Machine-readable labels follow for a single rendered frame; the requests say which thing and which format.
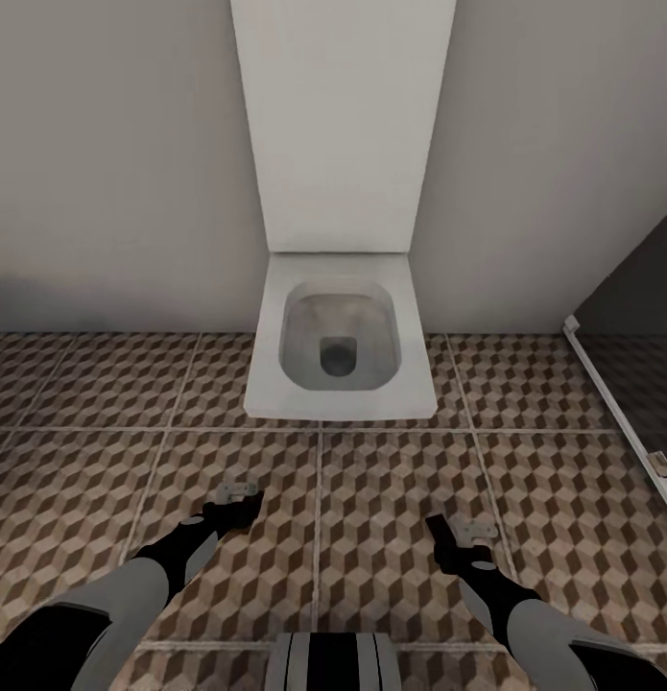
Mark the robot trunk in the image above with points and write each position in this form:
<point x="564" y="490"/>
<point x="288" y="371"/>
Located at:
<point x="332" y="662"/>

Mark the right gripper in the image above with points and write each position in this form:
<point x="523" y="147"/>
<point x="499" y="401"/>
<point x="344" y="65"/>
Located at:
<point x="448" y="557"/>

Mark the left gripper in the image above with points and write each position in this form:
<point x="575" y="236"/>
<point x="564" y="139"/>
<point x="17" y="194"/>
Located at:
<point x="237" y="515"/>

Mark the door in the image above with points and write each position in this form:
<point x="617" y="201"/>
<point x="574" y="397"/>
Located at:
<point x="622" y="327"/>

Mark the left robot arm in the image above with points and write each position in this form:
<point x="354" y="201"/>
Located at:
<point x="80" y="640"/>

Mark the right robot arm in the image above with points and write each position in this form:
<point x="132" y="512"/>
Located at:
<point x="555" y="651"/>

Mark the mousetrap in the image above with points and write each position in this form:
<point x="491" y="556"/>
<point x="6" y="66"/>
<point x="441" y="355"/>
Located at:
<point x="440" y="530"/>
<point x="252" y="499"/>

